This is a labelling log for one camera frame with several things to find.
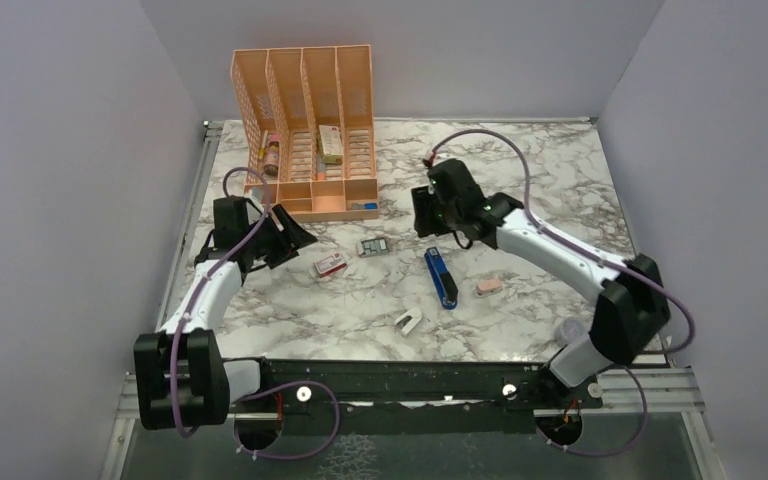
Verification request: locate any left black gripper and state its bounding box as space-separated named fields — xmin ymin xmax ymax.
xmin=243 ymin=203 xmax=318 ymax=267

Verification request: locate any red staple box sleeve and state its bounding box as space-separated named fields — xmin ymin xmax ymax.
xmin=314 ymin=252 xmax=347 ymax=278

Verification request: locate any staple tray with staples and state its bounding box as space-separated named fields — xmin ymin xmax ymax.
xmin=357 ymin=237 xmax=390 ymax=258

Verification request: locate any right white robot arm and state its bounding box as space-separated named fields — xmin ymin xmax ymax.
xmin=411 ymin=159 xmax=670 ymax=407

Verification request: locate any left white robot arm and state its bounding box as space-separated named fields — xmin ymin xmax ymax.
xmin=133 ymin=196 xmax=317 ymax=437

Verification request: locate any pink eraser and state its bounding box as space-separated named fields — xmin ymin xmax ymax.
xmin=476 ymin=278 xmax=504 ymax=297

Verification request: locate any yellow box in organizer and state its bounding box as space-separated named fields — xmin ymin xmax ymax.
xmin=318 ymin=125 xmax=344 ymax=165

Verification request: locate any orange desk organizer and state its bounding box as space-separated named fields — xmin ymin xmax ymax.
xmin=230 ymin=44 xmax=381 ymax=223

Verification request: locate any clear plastic cup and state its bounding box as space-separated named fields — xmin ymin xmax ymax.
xmin=553 ymin=317 xmax=588 ymax=348

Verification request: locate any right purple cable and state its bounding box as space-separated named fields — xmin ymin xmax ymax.
xmin=423 ymin=128 xmax=697 ymax=460

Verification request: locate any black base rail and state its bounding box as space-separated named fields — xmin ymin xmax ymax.
xmin=142 ymin=356 xmax=637 ymax=439

